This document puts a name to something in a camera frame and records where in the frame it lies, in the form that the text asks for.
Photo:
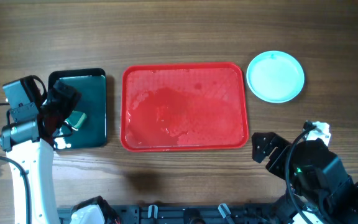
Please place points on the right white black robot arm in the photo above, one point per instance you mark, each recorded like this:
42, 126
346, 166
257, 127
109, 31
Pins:
315, 173

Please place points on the green yellow sponge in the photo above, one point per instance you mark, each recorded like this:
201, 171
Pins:
76, 120

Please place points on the red plastic tray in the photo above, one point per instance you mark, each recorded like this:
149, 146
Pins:
183, 107

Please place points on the black water tray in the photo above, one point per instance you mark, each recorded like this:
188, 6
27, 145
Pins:
91, 83

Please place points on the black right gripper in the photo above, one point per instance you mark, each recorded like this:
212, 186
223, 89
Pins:
272, 153

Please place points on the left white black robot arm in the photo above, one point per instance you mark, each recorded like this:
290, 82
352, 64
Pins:
28, 142

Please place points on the light blue plate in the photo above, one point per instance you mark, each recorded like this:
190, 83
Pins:
275, 76

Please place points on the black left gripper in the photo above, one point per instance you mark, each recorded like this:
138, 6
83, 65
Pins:
68, 105

